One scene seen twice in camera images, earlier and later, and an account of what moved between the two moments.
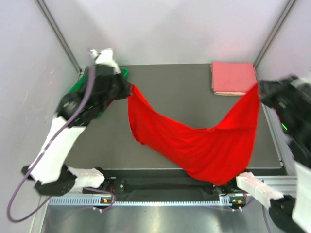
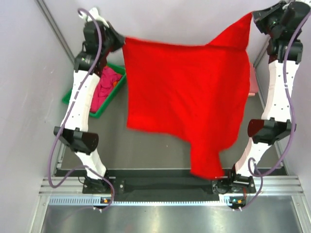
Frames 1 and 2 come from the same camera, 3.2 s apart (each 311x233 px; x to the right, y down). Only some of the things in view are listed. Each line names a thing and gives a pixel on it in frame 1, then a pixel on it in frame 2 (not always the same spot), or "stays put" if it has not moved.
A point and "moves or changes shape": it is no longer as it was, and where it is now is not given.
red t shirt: [217, 154] moves or changes shape
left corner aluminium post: [46, 12] stays put
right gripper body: [278, 95] → [267, 22]
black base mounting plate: [146, 186] stays put
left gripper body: [119, 91] → [111, 42]
